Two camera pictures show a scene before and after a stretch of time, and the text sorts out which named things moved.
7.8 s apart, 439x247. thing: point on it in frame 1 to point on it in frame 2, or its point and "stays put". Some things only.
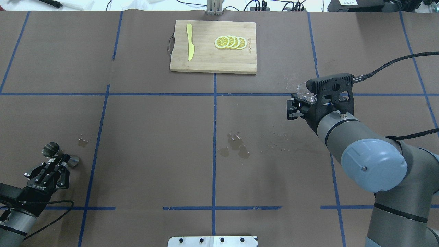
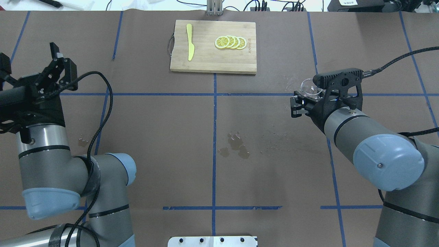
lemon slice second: x=232 y=42 stays put
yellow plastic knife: x=191 y=48 stays put
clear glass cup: x=303 y=92 stays put
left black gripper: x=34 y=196 to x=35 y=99
